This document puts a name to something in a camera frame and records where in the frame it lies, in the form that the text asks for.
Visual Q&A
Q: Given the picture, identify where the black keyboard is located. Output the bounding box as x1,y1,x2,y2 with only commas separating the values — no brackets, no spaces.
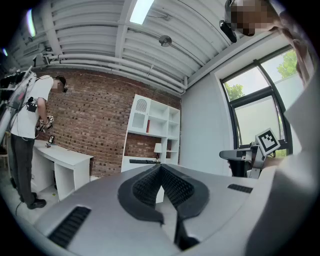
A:
129,158,161,165

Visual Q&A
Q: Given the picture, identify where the ceiling light panel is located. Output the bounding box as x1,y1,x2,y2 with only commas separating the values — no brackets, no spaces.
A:
129,0,155,25

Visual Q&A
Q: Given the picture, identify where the white shelf cabinet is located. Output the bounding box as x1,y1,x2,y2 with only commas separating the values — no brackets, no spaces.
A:
120,93,181,173

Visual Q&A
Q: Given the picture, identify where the person's white shirt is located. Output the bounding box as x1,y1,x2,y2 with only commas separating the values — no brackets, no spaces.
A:
246,67,320,256

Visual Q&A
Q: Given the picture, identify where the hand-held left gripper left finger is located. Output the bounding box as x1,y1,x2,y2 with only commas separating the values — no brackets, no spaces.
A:
117,165,165,225

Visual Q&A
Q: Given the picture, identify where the round ceiling fixture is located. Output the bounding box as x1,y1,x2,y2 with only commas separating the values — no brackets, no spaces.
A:
158,34,173,48

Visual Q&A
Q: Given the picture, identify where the black-framed window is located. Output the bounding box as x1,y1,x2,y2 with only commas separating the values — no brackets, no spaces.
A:
219,44,305,157

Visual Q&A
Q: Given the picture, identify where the black head-worn camera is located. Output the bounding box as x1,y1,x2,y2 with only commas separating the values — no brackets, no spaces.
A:
219,19,238,44

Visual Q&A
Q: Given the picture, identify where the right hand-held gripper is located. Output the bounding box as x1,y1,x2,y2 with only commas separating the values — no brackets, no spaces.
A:
219,127,281,180

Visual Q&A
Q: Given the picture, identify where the white desk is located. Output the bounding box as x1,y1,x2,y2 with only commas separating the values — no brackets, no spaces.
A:
30,139,94,202

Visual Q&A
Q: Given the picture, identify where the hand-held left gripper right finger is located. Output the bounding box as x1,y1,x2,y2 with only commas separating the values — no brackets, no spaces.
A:
160,164,210,252

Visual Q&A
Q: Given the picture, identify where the person's head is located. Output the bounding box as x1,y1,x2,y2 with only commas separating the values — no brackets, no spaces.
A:
224,0,281,37

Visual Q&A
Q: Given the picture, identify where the metal storage rack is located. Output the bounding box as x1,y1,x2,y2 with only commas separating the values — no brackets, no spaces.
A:
0,65,36,141

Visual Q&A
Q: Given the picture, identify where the white table lamp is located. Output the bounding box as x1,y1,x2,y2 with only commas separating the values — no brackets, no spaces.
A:
153,142,163,163

